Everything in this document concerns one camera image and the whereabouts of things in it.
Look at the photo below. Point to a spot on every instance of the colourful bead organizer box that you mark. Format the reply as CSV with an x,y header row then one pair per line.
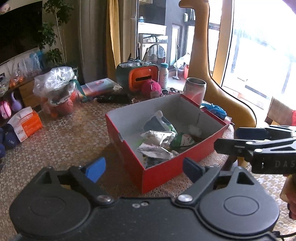
x,y
98,87

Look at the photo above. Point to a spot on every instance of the pink steel mug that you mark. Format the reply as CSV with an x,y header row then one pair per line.
x,y
195,89

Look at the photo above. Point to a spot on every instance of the potted green plant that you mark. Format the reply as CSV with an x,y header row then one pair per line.
x,y
51,38

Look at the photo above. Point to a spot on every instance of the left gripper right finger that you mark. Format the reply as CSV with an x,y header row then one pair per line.
x,y
202,177

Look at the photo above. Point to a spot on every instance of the orange tissue pack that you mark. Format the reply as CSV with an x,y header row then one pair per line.
x,y
25,123

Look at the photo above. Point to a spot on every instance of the black flat television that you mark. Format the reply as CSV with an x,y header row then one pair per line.
x,y
19,30

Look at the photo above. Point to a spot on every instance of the person's right hand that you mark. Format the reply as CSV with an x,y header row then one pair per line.
x,y
288,195

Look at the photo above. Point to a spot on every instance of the orange green storage box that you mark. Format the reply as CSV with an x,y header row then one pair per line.
x,y
132,75

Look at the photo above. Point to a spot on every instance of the yellow curtain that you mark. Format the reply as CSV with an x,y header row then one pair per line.
x,y
113,54

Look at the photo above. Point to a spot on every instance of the silver foil snack bag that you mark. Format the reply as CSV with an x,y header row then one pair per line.
x,y
157,144

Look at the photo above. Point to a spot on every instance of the wooden tv cabinet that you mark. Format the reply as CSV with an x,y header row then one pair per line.
x,y
23,91

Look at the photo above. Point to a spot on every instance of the black remote control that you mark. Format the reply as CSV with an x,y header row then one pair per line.
x,y
114,98

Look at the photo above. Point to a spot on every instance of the purple gourd toy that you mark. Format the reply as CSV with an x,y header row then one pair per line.
x,y
15,104

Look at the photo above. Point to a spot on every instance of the red cardboard box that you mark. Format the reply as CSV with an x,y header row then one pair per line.
x,y
125,125

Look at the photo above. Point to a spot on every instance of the white tower air conditioner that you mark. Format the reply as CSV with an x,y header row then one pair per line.
x,y
92,39

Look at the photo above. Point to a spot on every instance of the blue crumpled plastic bag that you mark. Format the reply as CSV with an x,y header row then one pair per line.
x,y
215,109

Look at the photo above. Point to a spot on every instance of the yellow giraffe plush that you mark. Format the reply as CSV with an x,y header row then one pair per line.
x,y
242,114

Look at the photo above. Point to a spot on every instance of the plush toys on television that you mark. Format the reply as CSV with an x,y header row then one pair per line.
x,y
5,7

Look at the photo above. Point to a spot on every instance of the washing machine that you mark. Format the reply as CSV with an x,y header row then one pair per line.
x,y
153,48

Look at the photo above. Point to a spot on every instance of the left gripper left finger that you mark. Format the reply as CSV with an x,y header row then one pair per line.
x,y
85,182

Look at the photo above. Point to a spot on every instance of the white bottle teal cap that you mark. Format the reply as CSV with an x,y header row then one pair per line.
x,y
163,75

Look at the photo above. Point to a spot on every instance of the pink fuzzy plush ball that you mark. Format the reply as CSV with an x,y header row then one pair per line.
x,y
151,89

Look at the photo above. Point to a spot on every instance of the white green wipes packet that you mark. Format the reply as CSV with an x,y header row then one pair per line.
x,y
159,123

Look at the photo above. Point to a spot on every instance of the blue dumbbell right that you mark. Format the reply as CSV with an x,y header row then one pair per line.
x,y
10,138

